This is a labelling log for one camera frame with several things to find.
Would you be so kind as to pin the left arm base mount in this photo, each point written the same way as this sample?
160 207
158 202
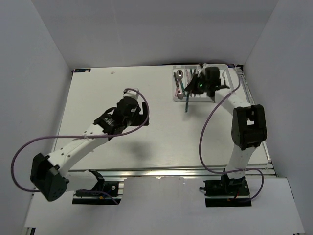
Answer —
91 188

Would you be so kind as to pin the dark handled spoon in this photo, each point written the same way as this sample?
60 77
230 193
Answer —
176 80

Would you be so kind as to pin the teal handled spoon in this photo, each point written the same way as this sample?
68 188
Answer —
179 74

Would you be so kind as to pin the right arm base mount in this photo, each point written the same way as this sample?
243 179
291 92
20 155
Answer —
217 194

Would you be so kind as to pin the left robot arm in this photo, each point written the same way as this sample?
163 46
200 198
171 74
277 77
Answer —
51 173

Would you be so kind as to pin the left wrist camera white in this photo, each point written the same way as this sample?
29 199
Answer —
131 93

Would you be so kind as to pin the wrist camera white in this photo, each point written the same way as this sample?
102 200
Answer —
131 93
202 66

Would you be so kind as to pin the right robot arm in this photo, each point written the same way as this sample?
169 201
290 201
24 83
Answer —
248 128

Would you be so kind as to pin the white divided utensil tray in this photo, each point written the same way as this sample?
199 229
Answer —
202 97

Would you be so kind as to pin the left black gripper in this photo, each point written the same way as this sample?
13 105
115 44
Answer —
141 118

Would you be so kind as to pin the pink handled spoon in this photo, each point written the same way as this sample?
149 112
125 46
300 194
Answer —
179 94

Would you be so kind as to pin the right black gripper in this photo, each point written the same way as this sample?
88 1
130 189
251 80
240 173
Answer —
192 86

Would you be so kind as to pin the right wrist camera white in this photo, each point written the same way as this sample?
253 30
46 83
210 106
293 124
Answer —
202 66

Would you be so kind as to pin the teal handled fork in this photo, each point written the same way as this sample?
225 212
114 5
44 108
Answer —
187 102

